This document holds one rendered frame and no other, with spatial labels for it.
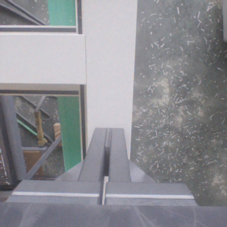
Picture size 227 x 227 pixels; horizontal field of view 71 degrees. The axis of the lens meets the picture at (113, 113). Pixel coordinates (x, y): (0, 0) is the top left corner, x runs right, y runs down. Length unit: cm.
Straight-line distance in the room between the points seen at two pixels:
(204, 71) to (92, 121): 112
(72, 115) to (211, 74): 111
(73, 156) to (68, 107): 8
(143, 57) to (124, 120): 96
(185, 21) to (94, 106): 109
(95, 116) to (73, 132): 9
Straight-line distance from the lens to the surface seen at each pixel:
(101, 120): 15
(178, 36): 117
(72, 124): 24
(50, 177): 103
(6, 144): 68
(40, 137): 99
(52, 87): 22
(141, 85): 110
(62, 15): 23
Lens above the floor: 108
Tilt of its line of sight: 75 degrees down
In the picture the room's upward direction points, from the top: 178 degrees counter-clockwise
